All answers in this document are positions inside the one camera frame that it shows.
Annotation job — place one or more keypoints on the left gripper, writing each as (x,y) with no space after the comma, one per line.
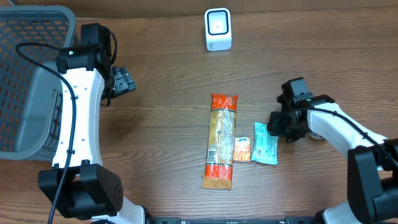
(123,83)

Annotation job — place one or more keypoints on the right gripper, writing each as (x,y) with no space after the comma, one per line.
(282,125)

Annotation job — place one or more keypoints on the green lid jar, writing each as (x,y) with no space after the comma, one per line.
(315,135)

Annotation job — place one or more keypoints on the teal tissue packet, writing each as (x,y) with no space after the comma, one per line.
(265,145)

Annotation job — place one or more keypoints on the small orange snack packet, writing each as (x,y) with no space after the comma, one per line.
(242,149)

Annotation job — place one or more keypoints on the orange spaghetti package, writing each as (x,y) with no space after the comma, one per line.
(218,172)

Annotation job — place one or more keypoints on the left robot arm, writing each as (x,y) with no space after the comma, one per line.
(77,184)

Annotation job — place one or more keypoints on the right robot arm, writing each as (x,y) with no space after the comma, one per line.
(371,157)

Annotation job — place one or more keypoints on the white barcode scanner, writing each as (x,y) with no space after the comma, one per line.
(218,31)

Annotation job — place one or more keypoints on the grey plastic shopping basket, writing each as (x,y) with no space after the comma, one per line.
(31,98)

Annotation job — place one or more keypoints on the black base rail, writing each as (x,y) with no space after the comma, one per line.
(286,220)

